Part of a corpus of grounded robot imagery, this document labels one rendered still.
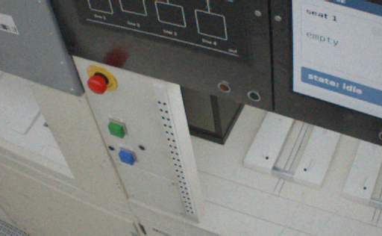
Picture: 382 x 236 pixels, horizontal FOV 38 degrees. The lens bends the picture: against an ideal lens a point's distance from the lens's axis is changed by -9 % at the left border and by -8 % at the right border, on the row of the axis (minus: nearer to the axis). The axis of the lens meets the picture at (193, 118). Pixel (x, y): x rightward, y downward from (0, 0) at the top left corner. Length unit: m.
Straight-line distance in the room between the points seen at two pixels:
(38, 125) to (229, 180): 0.60
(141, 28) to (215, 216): 0.66
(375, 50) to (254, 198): 0.79
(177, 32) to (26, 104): 0.99
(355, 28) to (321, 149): 0.80
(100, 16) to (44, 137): 0.82
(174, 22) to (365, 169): 0.77
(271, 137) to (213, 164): 0.16
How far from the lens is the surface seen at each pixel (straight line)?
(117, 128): 1.19
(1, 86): 1.92
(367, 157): 1.50
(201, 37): 0.87
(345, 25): 0.74
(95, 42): 1.01
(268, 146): 1.50
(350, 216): 1.44
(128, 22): 0.92
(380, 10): 0.71
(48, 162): 1.66
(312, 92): 0.86
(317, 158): 1.48
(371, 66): 0.78
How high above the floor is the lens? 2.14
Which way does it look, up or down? 52 degrees down
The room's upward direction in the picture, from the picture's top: 11 degrees counter-clockwise
